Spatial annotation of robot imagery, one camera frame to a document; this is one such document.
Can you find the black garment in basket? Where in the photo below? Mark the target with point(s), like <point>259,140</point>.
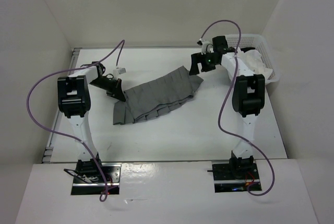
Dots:
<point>246,49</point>

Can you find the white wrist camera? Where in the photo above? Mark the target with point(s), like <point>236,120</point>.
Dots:
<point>118,71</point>
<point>206,46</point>

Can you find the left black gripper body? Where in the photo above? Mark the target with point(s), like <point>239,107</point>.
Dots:
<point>108,85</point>

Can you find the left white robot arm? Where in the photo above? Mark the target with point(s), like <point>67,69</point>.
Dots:
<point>75,103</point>

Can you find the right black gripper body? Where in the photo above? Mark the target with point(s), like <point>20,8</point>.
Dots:
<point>208,63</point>

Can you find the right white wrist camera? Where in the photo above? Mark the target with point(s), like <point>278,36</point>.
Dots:
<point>206,46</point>

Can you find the white crumpled cloth in basket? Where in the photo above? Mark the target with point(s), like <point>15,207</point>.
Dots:
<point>252,59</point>

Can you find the grey pleated skirt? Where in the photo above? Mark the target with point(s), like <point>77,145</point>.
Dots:
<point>157,97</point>

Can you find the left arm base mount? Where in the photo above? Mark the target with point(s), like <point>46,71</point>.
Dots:
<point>104,177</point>

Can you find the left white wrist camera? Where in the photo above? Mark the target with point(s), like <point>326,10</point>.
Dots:
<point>118,71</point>

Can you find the white plastic mesh basket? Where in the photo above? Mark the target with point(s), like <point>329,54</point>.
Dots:
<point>260,44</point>

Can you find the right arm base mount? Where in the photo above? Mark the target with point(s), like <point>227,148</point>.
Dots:
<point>225,181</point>

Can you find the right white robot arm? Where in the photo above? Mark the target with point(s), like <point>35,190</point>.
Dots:
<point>247,91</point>

